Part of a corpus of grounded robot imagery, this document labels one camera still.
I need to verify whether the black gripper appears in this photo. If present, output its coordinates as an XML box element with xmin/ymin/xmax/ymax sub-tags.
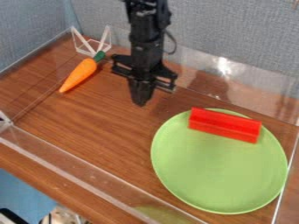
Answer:
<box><xmin>110</xmin><ymin>40</ymin><xmax>177</xmax><ymax>107</ymax></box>

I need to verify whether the orange toy carrot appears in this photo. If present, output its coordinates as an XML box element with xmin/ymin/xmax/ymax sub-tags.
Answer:
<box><xmin>58</xmin><ymin>51</ymin><xmax>105</xmax><ymax>93</ymax></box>

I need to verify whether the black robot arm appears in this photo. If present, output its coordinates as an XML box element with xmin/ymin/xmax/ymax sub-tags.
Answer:
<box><xmin>110</xmin><ymin>0</ymin><xmax>177</xmax><ymax>107</ymax></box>

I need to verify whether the green round plate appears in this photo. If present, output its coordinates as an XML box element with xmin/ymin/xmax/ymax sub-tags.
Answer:
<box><xmin>150</xmin><ymin>111</ymin><xmax>287</xmax><ymax>214</ymax></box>

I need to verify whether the red rectangular block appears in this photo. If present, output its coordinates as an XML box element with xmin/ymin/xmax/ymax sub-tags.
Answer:
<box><xmin>188</xmin><ymin>108</ymin><xmax>261</xmax><ymax>144</ymax></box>

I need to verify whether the clear acrylic barrier wall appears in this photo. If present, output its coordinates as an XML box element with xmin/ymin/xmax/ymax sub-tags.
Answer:
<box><xmin>0</xmin><ymin>30</ymin><xmax>299</xmax><ymax>224</ymax></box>

